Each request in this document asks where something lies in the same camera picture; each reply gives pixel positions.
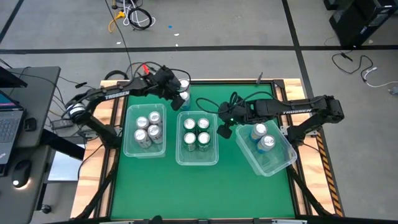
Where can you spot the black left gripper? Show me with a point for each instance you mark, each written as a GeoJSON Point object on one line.
{"type": "Point", "coordinates": [166, 82]}

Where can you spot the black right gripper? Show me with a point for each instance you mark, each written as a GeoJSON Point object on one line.
{"type": "Point", "coordinates": [236, 112]}

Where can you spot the clear plastic bin with label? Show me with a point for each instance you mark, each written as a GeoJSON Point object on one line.
{"type": "Point", "coordinates": [197, 158]}

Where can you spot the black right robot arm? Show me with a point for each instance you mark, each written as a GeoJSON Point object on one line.
{"type": "Point", "coordinates": [295, 109]}

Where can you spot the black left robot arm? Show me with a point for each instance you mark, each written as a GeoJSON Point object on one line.
{"type": "Point", "coordinates": [116, 94]}

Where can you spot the red tag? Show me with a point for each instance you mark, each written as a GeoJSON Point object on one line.
{"type": "Point", "coordinates": [145, 69]}

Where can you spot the black floor plug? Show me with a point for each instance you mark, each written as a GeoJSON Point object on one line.
{"type": "Point", "coordinates": [81, 84]}

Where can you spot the black power brick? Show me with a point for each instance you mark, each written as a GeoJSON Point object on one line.
{"type": "Point", "coordinates": [62, 124]}

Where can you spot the yellow black hazard tape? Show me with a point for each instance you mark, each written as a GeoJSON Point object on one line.
{"type": "Point", "coordinates": [329, 183]}

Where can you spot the wooden table board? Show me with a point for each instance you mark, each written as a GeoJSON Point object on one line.
{"type": "Point", "coordinates": [90, 186]}

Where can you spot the small black desk device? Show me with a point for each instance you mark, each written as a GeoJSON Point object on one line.
{"type": "Point", "coordinates": [30, 124]}

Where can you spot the black desk caster wheel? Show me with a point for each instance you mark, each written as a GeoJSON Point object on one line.
{"type": "Point", "coordinates": [46, 209]}

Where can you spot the black monitor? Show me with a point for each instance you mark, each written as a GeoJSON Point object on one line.
{"type": "Point", "coordinates": [11, 79]}

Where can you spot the black laptop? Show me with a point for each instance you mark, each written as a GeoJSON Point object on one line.
{"type": "Point", "coordinates": [9, 127]}

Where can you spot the black computer mouse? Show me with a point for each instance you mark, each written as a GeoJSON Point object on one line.
{"type": "Point", "coordinates": [21, 172]}

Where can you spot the black computer tower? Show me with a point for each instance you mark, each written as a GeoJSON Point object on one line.
{"type": "Point", "coordinates": [357, 21]}

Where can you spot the black desk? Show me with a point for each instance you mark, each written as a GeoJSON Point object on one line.
{"type": "Point", "coordinates": [18, 202]}

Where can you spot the black aluminium table frame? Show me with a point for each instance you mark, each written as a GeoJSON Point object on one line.
{"type": "Point", "coordinates": [217, 82]}

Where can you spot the grey metal bracket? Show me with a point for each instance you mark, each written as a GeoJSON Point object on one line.
{"type": "Point", "coordinates": [286, 130]}

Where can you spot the grey frame post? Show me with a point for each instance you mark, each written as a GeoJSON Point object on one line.
{"type": "Point", "coordinates": [259, 79]}

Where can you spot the black table-edge camera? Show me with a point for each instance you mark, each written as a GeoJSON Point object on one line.
{"type": "Point", "coordinates": [156, 220]}

